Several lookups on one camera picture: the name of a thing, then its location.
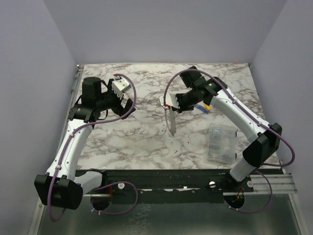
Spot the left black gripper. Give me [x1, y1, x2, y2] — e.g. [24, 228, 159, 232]
[96, 79, 135, 118]

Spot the large metal key ring band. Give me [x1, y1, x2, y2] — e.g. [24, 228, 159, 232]
[165, 108, 176, 137]

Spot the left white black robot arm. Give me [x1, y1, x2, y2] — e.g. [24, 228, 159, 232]
[34, 74, 136, 210]

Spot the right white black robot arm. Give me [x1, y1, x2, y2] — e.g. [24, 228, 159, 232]
[176, 66, 282, 191]

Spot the red blue screwdriver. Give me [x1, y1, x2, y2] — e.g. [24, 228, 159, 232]
[195, 104, 209, 114]

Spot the clear plastic organizer box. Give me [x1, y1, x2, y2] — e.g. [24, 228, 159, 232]
[206, 123, 237, 164]

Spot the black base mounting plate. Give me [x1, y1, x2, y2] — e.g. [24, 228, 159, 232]
[101, 169, 253, 205]

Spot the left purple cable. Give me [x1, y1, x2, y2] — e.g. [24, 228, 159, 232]
[47, 73, 138, 222]

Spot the purple cable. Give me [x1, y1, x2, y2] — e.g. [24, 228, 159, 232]
[47, 73, 138, 222]
[163, 69, 295, 213]

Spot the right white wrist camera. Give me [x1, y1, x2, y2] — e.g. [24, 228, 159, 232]
[159, 93, 180, 110]

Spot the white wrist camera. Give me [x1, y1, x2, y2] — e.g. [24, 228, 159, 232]
[159, 93, 180, 110]
[112, 78, 131, 100]

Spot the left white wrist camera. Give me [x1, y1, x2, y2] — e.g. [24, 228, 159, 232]
[112, 78, 131, 100]

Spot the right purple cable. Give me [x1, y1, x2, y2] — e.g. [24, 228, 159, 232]
[163, 69, 295, 213]

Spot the aluminium frame rail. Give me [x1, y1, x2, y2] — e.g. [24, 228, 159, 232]
[247, 174, 297, 194]

